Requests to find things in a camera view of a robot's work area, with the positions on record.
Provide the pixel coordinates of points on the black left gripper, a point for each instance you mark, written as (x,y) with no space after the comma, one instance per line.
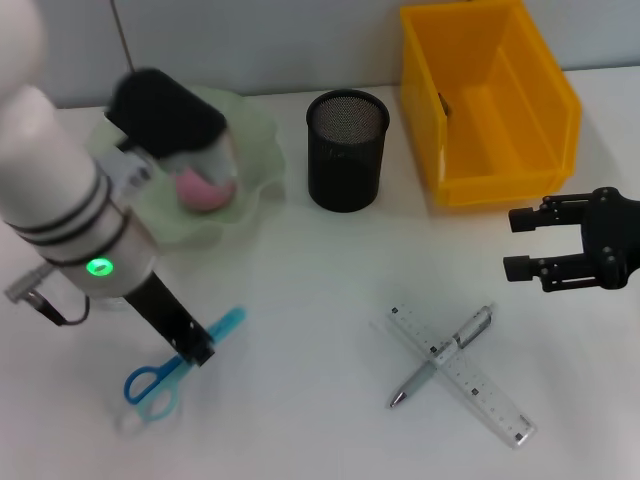
(165,315)

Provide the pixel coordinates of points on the transparent plastic ruler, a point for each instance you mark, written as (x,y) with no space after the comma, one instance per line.
(500,411)

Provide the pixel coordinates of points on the green wavy glass fruit plate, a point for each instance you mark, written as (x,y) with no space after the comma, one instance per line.
(260,150)

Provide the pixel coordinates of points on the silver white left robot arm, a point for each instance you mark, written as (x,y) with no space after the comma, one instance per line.
(45,165)

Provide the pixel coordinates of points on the pink toy peach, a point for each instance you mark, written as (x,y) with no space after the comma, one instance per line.
(200,192)

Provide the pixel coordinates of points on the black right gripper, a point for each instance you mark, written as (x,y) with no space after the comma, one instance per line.
(617,240)

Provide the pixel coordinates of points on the black mesh pen holder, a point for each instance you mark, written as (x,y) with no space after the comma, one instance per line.
(345,165)

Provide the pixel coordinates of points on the silver ballpoint pen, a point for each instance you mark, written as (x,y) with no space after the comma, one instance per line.
(420,378)

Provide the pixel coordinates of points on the blue scissors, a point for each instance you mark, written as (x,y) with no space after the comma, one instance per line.
(227,322)

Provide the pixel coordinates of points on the yellow plastic bin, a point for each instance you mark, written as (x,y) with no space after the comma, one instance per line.
(500,125)

